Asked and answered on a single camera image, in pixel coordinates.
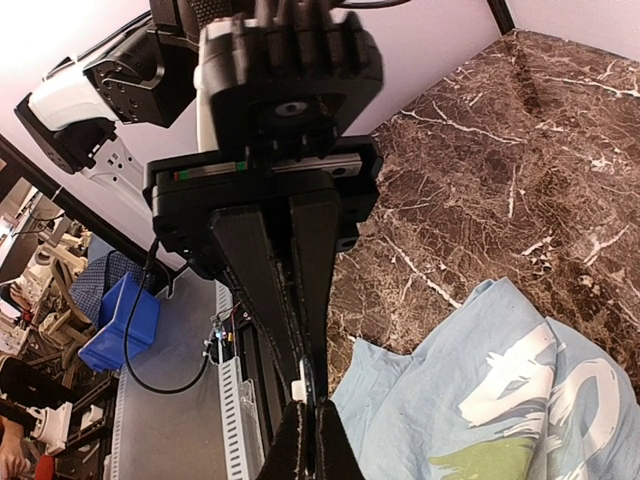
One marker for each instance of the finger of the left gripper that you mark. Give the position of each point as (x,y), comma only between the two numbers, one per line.
(335,459)
(286,457)

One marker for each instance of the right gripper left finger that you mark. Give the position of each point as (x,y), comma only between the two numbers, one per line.
(251,269)

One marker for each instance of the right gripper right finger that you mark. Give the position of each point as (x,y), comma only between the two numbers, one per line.
(315,228)

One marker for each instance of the light blue printed t-shirt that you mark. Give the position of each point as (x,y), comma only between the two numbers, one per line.
(496,391)

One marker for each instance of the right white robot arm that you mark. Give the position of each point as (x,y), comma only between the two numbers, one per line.
(256,207)

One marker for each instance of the blue plastic bin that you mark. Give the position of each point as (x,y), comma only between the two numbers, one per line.
(105,350)

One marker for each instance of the person in black clothing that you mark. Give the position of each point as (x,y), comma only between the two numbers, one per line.
(23,387)

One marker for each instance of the white slotted cable duct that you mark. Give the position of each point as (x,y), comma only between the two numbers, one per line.
(230,380)

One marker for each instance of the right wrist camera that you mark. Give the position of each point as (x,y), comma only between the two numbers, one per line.
(286,83)

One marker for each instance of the right black frame post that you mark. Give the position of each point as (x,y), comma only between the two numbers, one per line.
(502,15)

